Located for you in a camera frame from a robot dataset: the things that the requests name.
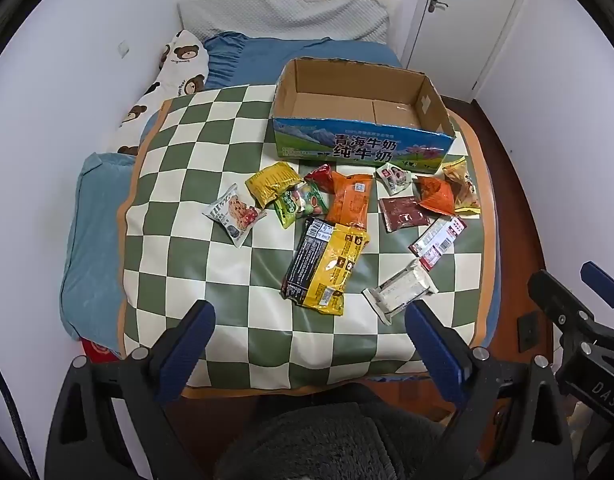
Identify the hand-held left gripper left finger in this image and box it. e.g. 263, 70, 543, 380
47, 300, 217, 480

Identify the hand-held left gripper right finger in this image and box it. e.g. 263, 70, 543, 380
404, 300, 573, 480

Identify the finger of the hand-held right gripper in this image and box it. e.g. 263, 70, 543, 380
580, 261, 614, 311
528, 270, 595, 346

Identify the plain white snack packet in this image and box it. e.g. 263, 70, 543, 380
362, 259, 439, 327

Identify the white and red bar packet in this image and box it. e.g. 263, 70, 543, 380
408, 216, 467, 272

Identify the black and yellow snack packet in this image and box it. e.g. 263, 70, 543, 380
280, 217, 372, 317

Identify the dark red snack packet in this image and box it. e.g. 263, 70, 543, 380
378, 196, 433, 233

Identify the white cookie packet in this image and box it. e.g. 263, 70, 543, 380
203, 183, 268, 248

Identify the green candy packet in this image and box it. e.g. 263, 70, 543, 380
273, 182, 330, 229

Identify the cardboard box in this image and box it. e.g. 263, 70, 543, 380
269, 57, 458, 171

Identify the red cloth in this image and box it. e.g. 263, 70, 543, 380
81, 338, 122, 361

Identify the green checkered blanket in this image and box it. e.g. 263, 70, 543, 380
117, 82, 503, 392

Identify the dark grey fleece clothing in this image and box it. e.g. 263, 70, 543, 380
214, 382, 490, 480

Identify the blue plush quilt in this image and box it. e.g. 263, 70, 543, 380
60, 152, 138, 347

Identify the orange triangular snack packet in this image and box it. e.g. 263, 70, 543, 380
416, 176, 458, 217

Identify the yellow and brown snack packet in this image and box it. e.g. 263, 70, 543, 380
442, 156, 482, 215

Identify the small white printed packet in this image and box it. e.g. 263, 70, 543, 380
376, 162, 413, 196

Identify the bear print pillow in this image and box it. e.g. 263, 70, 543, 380
112, 29, 210, 157

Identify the white door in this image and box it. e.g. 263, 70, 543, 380
406, 0, 535, 93

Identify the blue ruffled pillow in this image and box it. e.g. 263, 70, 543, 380
202, 31, 404, 91

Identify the white textured pillow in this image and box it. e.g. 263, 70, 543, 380
177, 0, 400, 45

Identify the dark wall socket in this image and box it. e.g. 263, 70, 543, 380
518, 311, 539, 353

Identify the black cable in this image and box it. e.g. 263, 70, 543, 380
0, 347, 40, 480

